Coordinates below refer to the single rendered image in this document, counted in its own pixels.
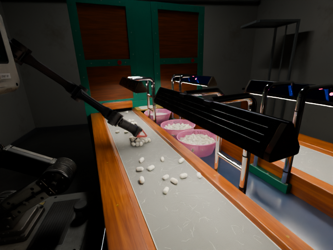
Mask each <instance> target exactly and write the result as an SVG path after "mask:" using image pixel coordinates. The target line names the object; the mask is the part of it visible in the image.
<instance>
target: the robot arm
mask: <svg viewBox="0 0 333 250"><path fill-rule="evenodd" d="M8 41H9V44H10V48H11V51H12V55H13V58H14V62H16V63H18V64H19V65H22V64H23V63H25V64H28V65H30V66H32V67H34V68H35V69H37V70H38V71H40V72H41V73H43V74H44V75H46V76H48V77H49V78H51V79H52V80H54V81H55V82H57V83H58V84H60V85H61V86H63V87H64V88H65V90H66V91H67V92H68V93H70V94H71V98H72V99H74V100H75V101H77V102H80V101H81V100H83V101H85V102H86V103H88V104H89V105H90V106H92V107H93V108H95V109H96V110H97V111H99V112H100V113H101V114H102V116H103V117H104V118H105V119H107V120H108V122H107V123H109V124H110V125H112V126H115V127H116V126H117V125H118V126H119V127H120V128H122V129H124V130H126V131H128V132H130V133H132V135H133V136H134V137H147V134H146V133H145V132H144V130H143V129H142V128H141V127H140V126H138V125H137V124H133V123H131V122H129V121H127V120H125V119H124V118H123V115H122V114H120V113H119V112H117V111H114V110H112V109H111V108H109V107H106V106H104V105H102V104H101V103H99V102H98V101H96V100H95V99H93V98H92V97H90V96H89V95H88V94H87V91H88V89H87V88H85V87H84V86H82V85H81V84H80V85H79V86H78V85H76V84H75V83H73V82H70V81H68V80H66V79H64V78H63V77H61V76H60V75H58V74H57V73H55V72H54V71H53V70H51V69H50V68H48V67H47V66H45V65H44V64H42V63H41V62H39V61H38V60H37V59H35V58H34V57H33V55H32V54H31V53H32V51H31V50H30V49H28V48H27V47H26V46H24V45H23V44H21V43H20V42H18V41H17V40H15V39H14V38H12V39H11V40H10V39H9V37H8ZM141 132H143V133H144V135H140V133H141Z"/></svg>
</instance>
